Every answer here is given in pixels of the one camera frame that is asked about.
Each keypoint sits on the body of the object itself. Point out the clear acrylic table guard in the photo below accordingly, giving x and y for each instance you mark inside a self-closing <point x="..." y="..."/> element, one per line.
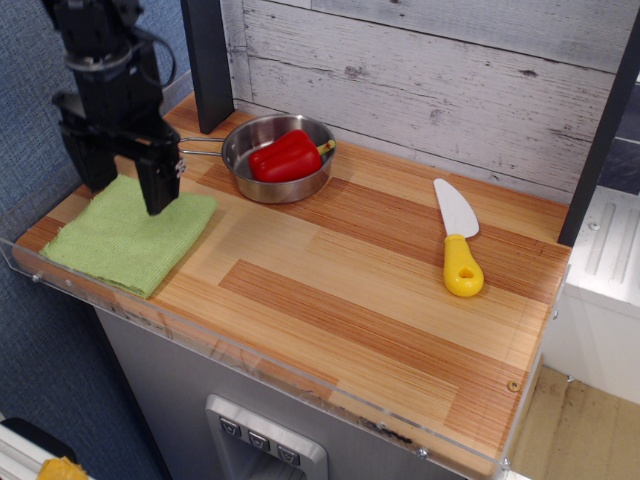
<point x="339" y="300"/>

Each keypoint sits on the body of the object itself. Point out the small steel pan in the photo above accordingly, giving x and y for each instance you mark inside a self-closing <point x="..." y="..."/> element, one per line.
<point x="261" y="132"/>

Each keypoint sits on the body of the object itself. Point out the left dark grey post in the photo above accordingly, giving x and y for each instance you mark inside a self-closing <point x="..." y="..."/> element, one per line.
<point x="207" y="48"/>

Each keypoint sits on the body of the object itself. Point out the yellow handled toy knife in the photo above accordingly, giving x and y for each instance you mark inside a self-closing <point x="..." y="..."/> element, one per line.
<point x="462" y="275"/>

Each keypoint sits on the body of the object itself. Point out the grey toy fridge cabinet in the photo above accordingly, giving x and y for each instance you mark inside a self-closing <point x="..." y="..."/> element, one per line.
<point x="171" y="384"/>

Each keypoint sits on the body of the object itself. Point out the green cloth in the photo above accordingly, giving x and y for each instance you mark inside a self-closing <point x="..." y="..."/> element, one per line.
<point x="116" y="241"/>

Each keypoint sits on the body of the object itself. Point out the dark grey post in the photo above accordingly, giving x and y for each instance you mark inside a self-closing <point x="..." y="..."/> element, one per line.
<point x="611" y="118"/>
<point x="207" y="48"/>

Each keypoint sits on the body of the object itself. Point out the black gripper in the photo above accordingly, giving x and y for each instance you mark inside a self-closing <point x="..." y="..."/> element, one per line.
<point x="116" y="110"/>

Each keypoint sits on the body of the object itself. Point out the right dark grey post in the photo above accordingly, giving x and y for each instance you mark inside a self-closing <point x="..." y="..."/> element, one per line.
<point x="611" y="118"/>

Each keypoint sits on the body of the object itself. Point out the silver dispenser button panel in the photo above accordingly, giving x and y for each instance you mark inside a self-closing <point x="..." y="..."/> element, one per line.
<point x="251" y="446"/>

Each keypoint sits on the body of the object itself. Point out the red toy bell pepper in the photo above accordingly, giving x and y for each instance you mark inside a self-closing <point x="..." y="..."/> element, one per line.
<point x="291" y="157"/>

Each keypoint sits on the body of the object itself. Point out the white toy sink unit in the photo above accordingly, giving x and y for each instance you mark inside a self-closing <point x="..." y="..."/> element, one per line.
<point x="593" y="335"/>

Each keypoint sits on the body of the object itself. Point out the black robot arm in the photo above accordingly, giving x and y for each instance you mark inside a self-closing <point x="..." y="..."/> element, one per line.
<point x="99" y="27"/>

